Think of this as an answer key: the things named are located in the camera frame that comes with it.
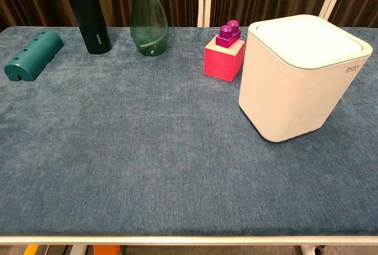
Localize white plastic trash bin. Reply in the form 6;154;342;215
238;14;374;143

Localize white plastic container lid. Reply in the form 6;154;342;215
255;20;364;65

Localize blue velvet table cloth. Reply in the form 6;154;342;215
0;25;378;237

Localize pink foam cube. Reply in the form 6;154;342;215
203;36;246;83

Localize purple toy building brick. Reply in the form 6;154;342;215
215;19;242;48

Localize green transparent glass vase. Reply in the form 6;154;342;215
129;0;170;57

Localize dark green thermos bottle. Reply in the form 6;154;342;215
59;0;113;55

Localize orange object under table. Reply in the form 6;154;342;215
93;245;122;255

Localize teal half-cylinder holder with holes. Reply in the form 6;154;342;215
4;30;64;82

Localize white table frame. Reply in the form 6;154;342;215
0;233;378;255

